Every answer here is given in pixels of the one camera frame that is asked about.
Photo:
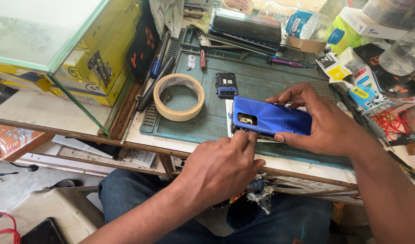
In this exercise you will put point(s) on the blue smartphone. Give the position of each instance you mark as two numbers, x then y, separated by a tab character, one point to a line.
275	117

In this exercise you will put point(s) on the person's blue jeans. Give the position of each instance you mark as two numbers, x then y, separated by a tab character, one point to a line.
282	223

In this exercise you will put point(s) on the grey precision screwdriver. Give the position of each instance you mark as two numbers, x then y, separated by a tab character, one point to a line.
375	127

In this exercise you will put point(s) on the blue white glue tube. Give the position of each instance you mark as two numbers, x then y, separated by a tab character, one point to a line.
363	95

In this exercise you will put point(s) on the purple screwdriver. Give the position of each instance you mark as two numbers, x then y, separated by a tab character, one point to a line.
285	62

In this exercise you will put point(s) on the teal repair work mat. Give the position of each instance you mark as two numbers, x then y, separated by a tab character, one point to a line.
200	128

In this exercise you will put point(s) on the beige plastic stool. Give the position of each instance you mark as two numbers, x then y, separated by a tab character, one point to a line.
48	206

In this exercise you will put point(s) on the orange printed packet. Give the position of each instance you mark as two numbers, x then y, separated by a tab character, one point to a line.
14	140

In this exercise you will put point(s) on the small metal pry tool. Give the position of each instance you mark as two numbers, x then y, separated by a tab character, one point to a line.
191	61

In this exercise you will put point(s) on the clear water bottle blue cap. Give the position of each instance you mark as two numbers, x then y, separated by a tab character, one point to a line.
305	23

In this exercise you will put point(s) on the black smartphone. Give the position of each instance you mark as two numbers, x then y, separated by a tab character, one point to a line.
43	233

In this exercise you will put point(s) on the black thick pen tool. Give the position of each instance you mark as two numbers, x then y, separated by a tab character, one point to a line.
156	86

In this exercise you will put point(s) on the beige masking tape roll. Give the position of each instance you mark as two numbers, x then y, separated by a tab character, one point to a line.
166	108

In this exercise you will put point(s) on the black tool with yellow print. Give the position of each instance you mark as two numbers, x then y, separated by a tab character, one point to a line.
405	166

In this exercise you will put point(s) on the brown packing tape roll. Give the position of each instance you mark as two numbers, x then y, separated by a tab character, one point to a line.
304	45

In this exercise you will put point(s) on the yellow green plastic bag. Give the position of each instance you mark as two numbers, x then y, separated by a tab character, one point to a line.
346	40

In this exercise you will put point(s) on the white yellow black packet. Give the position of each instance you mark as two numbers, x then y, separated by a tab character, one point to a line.
334	69

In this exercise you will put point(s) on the black flat packet orange print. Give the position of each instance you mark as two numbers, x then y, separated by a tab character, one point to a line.
380	64

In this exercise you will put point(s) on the stack of yellow boxes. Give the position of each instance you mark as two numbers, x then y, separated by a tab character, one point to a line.
102	57

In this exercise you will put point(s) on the person's right hand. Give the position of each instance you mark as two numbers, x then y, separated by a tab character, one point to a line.
332	125

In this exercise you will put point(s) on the glass display case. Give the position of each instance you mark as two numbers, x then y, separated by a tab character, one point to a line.
41	37

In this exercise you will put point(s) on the black phone camera cover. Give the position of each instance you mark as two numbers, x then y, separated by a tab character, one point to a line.
226	83

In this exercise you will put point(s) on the stack of dark smartphones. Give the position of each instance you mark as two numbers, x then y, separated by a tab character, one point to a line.
244	28

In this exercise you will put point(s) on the black packet with orange print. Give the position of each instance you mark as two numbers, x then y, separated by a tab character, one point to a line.
143	44

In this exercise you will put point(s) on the white cardboard box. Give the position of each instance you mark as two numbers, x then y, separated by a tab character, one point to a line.
366	23

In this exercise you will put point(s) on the person's left hand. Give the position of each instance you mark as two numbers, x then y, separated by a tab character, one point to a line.
214	172

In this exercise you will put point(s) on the clear plastic bottle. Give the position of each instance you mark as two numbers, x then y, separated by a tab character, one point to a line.
402	54

